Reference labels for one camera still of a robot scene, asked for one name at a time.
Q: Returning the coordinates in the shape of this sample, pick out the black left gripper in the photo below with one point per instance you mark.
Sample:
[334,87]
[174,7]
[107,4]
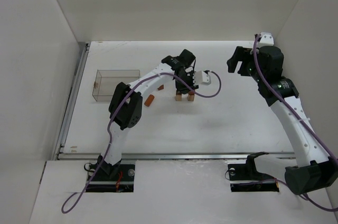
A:
[185,86]

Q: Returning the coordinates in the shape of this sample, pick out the dark striped wood block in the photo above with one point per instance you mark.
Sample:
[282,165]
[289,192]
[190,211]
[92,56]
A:
[190,97]

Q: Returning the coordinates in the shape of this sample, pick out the red-brown wooden cylinder block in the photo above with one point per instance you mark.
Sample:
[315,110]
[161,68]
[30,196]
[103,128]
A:
[149,100]

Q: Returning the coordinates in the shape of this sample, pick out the red-brown long rectangular block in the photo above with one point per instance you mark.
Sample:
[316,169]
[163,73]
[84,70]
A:
[183,92]

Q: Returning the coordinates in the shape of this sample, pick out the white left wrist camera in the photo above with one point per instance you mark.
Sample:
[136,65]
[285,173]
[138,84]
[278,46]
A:
[201,78]

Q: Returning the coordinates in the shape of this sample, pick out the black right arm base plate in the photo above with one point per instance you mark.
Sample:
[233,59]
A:
[243,180]

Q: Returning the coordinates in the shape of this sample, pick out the clear plastic box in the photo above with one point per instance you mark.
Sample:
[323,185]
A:
[106,81]

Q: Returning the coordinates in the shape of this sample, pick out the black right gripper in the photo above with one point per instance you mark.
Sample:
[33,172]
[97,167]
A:
[238,58]

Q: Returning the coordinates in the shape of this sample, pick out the aluminium table edge rail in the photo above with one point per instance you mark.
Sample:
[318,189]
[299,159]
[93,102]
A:
[67,117]

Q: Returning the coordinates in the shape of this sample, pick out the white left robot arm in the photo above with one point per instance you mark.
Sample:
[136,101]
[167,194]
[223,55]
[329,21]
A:
[127,103]

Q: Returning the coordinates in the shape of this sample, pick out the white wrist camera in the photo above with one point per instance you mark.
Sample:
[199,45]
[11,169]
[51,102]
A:
[201,78]
[265,39]

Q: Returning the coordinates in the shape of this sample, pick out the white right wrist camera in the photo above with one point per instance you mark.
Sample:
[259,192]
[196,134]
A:
[265,39]

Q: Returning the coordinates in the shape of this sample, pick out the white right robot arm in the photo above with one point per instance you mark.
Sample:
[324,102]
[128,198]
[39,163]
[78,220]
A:
[313,167]

